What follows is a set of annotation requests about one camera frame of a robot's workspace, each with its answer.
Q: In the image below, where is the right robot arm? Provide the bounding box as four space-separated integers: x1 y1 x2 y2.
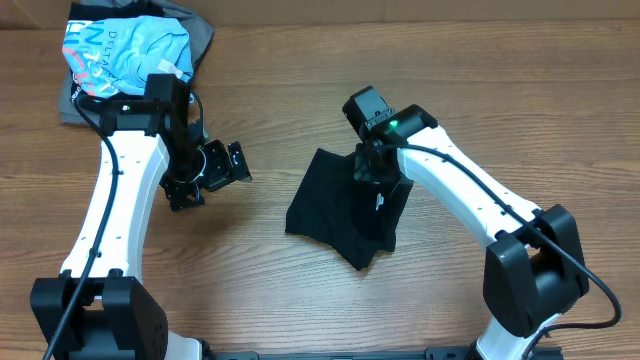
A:
342 86 589 359

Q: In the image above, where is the light blue printed shirt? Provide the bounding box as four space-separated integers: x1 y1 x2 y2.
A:
62 15 194 98

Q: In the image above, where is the black t-shirt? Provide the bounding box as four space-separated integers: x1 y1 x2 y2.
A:
285 148 413 271

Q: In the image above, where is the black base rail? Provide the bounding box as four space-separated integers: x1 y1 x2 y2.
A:
199 345 564 360

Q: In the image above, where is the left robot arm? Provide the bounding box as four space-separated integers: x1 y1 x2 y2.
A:
30 74 251 360

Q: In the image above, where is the grey folded garment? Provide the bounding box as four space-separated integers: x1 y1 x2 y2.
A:
59 0 215 126

